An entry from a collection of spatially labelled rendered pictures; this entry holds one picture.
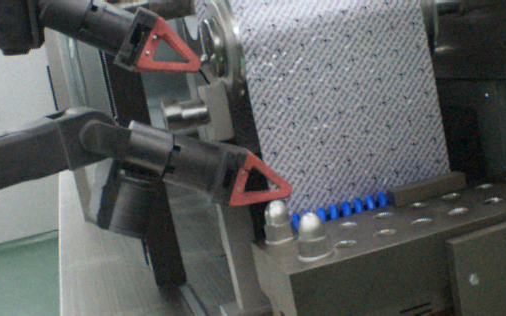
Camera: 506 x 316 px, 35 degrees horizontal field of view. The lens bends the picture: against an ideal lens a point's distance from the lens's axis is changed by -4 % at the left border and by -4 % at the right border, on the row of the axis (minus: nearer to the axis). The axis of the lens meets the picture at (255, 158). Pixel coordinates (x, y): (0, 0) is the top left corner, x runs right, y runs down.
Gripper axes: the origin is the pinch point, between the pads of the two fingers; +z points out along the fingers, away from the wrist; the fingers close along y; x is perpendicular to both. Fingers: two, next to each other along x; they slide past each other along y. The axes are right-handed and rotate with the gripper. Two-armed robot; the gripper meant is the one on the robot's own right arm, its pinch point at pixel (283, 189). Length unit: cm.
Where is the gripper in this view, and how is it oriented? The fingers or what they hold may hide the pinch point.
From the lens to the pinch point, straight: 98.2
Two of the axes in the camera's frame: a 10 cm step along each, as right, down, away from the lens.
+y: 2.3, 1.0, -9.7
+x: 2.9, -9.6, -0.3
